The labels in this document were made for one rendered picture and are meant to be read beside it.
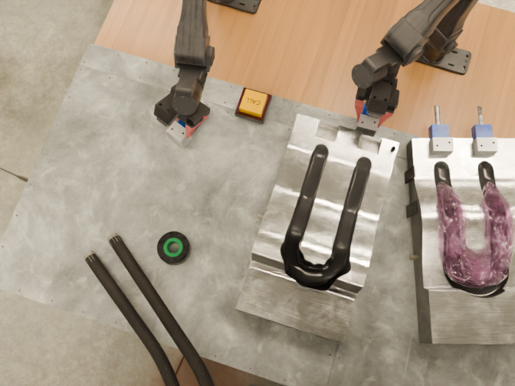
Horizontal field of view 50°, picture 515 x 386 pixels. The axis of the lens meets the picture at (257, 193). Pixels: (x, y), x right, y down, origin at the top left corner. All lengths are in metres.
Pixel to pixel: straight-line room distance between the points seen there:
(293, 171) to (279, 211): 0.11
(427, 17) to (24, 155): 1.77
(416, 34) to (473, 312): 0.62
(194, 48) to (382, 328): 0.78
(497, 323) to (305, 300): 0.43
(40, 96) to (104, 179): 1.15
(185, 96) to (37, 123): 1.38
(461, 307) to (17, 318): 1.67
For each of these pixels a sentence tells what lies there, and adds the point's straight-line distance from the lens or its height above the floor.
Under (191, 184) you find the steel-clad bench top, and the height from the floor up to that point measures 0.80.
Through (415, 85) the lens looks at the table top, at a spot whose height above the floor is 0.80.
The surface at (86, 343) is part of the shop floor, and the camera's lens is 2.27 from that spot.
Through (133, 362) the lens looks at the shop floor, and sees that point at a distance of 2.22.
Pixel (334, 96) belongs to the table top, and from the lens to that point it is 1.51.
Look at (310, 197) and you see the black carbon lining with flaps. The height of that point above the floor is 0.88.
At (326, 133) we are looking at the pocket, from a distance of 1.40.
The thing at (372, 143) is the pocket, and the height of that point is 0.86.
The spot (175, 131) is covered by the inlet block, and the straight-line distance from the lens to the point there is 1.42.
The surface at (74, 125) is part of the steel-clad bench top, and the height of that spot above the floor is 0.80.
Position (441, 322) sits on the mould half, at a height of 0.91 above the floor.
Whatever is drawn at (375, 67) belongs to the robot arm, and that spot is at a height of 1.08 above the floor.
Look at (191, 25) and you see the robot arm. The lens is 1.24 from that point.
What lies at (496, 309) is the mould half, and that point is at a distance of 1.35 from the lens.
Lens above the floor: 2.16
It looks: 75 degrees down
